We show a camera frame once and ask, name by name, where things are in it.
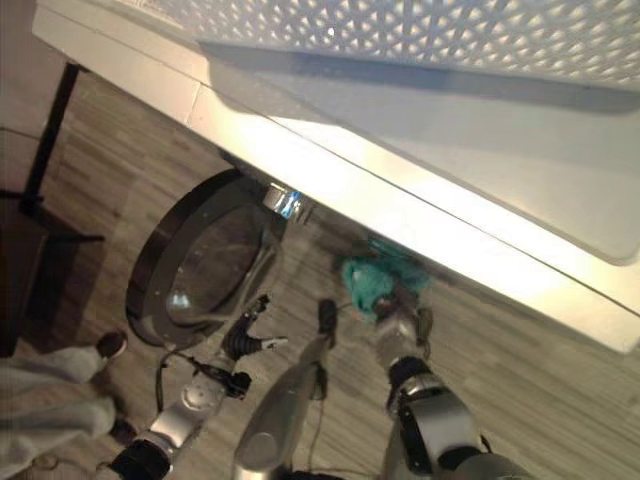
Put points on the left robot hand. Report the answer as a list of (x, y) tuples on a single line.
[(246, 339)]

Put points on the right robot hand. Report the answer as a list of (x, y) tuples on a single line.
[(400, 306)]

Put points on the teal cloth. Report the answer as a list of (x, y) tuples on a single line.
[(364, 281)]

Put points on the round black glass washer door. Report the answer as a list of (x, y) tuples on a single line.
[(215, 260)]

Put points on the white lattice laundry basket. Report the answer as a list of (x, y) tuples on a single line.
[(480, 35)]

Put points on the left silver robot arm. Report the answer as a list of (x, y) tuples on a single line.
[(195, 400)]

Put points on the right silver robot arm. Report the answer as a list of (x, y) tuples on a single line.
[(430, 410)]

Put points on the chrome washer door hinge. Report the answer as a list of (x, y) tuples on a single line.
[(285, 202)]

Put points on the silver robot leg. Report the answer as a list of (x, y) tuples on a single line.
[(285, 400)]

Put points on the dark robot foot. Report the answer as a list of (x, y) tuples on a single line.
[(327, 315)]

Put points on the white washing machine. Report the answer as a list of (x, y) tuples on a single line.
[(400, 200)]

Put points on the person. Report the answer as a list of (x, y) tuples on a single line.
[(50, 400)]

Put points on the black metal frame stand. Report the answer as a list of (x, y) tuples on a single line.
[(50, 135)]

